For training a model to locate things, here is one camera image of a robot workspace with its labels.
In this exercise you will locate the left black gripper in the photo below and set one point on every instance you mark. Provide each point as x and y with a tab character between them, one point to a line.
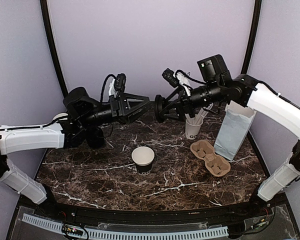
122	107

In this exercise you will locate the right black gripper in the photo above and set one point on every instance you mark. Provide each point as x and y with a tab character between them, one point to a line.
178	102

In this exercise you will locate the stack of black lids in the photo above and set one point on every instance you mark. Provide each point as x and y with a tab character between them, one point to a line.
95	137

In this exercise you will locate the black paper coffee cup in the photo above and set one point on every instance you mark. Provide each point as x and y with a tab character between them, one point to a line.
143	157

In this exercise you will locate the stack of paper cups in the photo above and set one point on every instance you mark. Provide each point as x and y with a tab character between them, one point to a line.
60	117

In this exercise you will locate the white paper bag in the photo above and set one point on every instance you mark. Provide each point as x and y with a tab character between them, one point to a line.
233	131

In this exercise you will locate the brown cardboard cup carrier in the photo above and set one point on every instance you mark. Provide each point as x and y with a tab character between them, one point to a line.
217	165

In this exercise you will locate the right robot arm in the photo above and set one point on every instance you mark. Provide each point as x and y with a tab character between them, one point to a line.
218	86

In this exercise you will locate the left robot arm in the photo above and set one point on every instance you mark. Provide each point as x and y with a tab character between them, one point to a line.
80	123

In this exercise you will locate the white cup holding straws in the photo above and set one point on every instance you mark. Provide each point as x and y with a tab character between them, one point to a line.
192	127

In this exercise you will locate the green circuit board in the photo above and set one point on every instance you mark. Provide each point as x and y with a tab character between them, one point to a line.
71	230

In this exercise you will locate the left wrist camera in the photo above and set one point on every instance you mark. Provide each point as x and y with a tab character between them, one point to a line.
117	85

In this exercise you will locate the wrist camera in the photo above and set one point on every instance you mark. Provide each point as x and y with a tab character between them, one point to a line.
177	80
117	85

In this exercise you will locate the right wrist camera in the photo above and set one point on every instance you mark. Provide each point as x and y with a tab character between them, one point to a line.
177	80

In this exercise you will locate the left black frame post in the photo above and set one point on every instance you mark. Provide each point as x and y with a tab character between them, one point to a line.
52	46

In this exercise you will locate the black front table rail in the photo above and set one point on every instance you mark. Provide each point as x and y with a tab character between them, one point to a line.
230	214

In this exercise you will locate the white slotted cable duct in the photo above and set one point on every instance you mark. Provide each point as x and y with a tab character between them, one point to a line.
128	232

